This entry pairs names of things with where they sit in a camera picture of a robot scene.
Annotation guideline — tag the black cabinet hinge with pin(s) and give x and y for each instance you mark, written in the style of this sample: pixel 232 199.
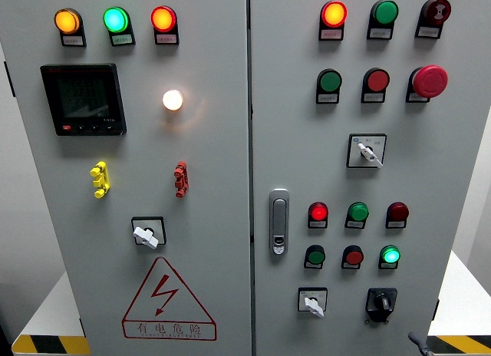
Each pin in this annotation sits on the black cabinet hinge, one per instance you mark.
pixel 9 79
pixel 436 309
pixel 81 327

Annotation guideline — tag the black yellow striped tape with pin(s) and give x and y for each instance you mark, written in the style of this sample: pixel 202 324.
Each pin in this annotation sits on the black yellow striped tape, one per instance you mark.
pixel 50 345
pixel 464 345

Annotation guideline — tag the small label plate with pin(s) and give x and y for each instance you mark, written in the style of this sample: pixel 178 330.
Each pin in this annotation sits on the small label plate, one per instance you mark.
pixel 313 266
pixel 122 39
pixel 327 98
pixel 379 33
pixel 330 34
pixel 354 225
pixel 73 40
pixel 387 266
pixel 166 38
pixel 427 32
pixel 317 225
pixel 373 97
pixel 395 225
pixel 350 266
pixel 417 98

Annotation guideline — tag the small green round lamp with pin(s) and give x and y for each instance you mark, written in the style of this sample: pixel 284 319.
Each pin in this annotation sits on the small green round lamp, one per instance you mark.
pixel 358 212
pixel 390 254

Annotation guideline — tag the small red push button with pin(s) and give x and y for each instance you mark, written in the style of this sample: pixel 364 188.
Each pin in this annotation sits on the small red push button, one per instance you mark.
pixel 354 257

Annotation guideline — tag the small red round lamp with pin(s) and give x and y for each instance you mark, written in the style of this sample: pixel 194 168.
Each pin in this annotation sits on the small red round lamp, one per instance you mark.
pixel 398 211
pixel 318 212

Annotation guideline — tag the small green push button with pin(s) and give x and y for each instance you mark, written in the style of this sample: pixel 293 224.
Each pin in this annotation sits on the small green push button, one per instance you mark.
pixel 316 256

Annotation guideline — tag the silver door lock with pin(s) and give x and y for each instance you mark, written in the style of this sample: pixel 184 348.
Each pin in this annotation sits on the silver door lock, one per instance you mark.
pixel 279 221

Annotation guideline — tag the pale grey cabinet door with lock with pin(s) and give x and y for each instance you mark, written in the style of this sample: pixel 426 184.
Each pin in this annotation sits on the pale grey cabinet door with lock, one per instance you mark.
pixel 299 149

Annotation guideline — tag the red warning triangle sticker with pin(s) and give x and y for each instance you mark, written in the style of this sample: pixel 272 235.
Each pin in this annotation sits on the red warning triangle sticker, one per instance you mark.
pixel 169 329

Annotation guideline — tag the large red stop button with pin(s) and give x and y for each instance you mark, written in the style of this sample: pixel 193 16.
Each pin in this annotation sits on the large red stop button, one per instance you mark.
pixel 430 81

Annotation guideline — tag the large red push button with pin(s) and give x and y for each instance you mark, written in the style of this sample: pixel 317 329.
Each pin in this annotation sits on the large red push button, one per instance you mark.
pixel 377 80

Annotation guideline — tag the large green push button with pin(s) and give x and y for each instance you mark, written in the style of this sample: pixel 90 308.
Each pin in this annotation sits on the large green push button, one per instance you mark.
pixel 385 12
pixel 330 81

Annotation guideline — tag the dark red round buzzer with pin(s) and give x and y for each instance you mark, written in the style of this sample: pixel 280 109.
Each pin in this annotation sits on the dark red round buzzer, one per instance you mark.
pixel 437 10

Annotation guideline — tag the large red round lamp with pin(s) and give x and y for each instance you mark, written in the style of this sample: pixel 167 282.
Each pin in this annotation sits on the large red round lamp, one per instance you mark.
pixel 163 19
pixel 333 14

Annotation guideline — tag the white round lamp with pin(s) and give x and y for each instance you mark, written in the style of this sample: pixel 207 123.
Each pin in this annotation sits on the white round lamp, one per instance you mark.
pixel 172 100

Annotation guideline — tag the black display meter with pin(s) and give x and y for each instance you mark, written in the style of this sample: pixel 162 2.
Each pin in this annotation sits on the black display meter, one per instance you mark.
pixel 82 98

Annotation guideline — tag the large green glowing lamp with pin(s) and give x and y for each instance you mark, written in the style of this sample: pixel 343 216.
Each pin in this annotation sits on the large green glowing lamp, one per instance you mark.
pixel 115 20

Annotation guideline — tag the large yellow round lamp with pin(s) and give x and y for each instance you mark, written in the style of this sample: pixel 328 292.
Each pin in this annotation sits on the large yellow round lamp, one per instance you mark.
pixel 66 21

